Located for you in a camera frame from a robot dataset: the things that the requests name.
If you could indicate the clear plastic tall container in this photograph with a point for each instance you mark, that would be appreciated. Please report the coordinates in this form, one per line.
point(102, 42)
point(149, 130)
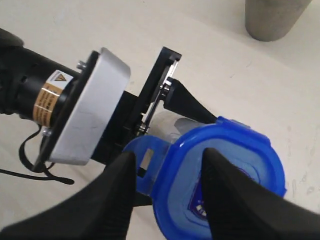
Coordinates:
point(170, 126)

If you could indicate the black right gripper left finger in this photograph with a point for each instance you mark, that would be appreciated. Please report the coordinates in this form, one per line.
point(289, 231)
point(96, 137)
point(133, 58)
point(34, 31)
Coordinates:
point(100, 211)

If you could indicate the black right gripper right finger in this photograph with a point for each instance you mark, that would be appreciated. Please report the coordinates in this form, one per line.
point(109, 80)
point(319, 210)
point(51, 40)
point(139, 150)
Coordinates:
point(245, 200)

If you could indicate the blue plastic lid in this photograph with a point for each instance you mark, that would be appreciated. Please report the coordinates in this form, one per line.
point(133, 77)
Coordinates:
point(186, 173)

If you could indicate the stainless steel cup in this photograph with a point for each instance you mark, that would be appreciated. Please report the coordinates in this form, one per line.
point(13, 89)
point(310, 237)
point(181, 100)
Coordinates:
point(271, 20)

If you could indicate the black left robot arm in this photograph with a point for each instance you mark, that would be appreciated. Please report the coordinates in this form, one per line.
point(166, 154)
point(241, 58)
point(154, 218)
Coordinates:
point(52, 95)

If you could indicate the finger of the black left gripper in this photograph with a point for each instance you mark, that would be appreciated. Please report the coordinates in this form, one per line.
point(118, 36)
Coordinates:
point(180, 101)

